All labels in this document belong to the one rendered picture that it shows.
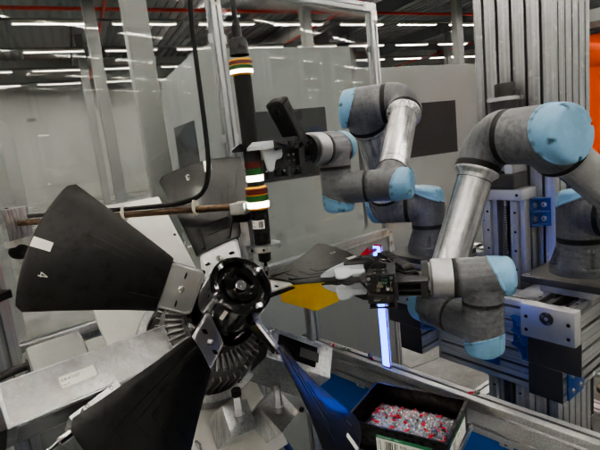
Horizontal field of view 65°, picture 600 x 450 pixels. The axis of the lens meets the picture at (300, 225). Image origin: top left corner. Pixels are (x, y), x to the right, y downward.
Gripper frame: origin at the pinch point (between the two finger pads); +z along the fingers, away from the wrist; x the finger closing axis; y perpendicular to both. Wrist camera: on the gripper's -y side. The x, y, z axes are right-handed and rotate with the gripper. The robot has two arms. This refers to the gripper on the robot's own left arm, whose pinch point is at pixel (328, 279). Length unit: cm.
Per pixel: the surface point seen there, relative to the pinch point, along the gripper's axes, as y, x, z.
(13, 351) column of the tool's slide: 2, 15, 81
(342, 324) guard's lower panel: -103, 67, 15
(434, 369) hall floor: -174, 137, -28
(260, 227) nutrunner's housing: 4.3, -13.5, 11.3
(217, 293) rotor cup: 18.7, -6.3, 16.2
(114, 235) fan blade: 18.5, -18.0, 33.2
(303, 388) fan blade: 21.5, 10.9, 2.7
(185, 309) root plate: 15.5, -1.9, 24.6
